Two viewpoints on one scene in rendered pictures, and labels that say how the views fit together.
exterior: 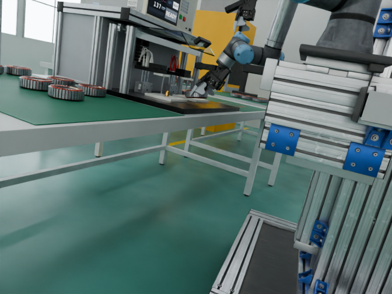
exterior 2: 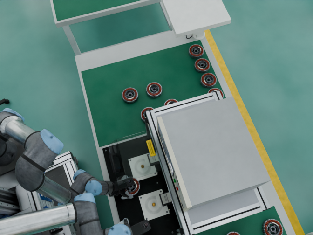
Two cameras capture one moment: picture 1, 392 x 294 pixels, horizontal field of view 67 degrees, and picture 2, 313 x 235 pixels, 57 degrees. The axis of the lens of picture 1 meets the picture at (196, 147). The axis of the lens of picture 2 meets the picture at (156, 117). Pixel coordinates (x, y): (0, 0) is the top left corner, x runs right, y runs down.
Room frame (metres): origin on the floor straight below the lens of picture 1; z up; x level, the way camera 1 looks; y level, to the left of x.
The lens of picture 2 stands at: (1.81, -0.01, 2.60)
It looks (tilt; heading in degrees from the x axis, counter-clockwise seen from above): 68 degrees down; 139
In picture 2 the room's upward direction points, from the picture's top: 2 degrees counter-clockwise
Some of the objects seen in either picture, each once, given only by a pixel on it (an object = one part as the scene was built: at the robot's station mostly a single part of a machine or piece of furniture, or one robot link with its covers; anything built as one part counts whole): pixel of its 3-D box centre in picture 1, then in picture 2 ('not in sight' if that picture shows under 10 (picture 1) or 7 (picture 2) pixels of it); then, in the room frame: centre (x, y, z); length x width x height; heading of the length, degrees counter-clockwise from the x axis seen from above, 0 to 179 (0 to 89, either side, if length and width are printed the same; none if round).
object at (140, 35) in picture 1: (171, 45); (163, 172); (1.59, 0.22, 1.03); 0.62 x 0.01 x 0.03; 154
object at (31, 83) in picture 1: (37, 83); (154, 90); (1.08, 0.61, 0.77); 0.11 x 0.11 x 0.04
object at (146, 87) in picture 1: (143, 87); not in sight; (1.50, 0.31, 0.80); 0.08 x 0.05 x 0.06; 154
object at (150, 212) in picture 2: (191, 98); (153, 204); (1.65, 0.08, 0.78); 0.15 x 0.15 x 0.01; 64
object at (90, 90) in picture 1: (91, 90); (148, 115); (1.20, 0.46, 0.77); 0.11 x 0.11 x 0.04
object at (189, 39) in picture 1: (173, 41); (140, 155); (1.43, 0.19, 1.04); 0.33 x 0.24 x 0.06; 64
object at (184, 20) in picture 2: not in sight; (190, 28); (0.98, 1.05, 0.98); 0.37 x 0.35 x 0.46; 154
